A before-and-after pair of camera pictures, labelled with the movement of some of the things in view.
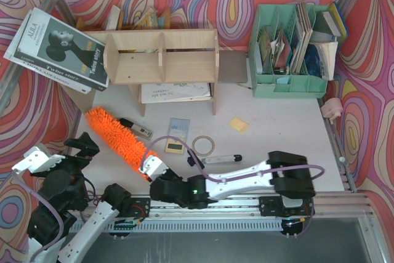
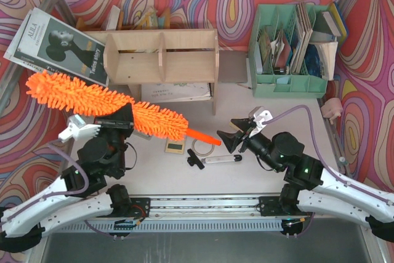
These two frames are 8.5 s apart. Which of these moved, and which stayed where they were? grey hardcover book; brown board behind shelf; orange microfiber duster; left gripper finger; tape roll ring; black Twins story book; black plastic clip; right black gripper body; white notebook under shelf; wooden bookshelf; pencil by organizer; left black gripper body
Moved: left gripper finger; orange microfiber duster; left black gripper body; right black gripper body
Stayed: brown board behind shelf; grey hardcover book; pencil by organizer; black Twins story book; tape roll ring; black plastic clip; white notebook under shelf; wooden bookshelf
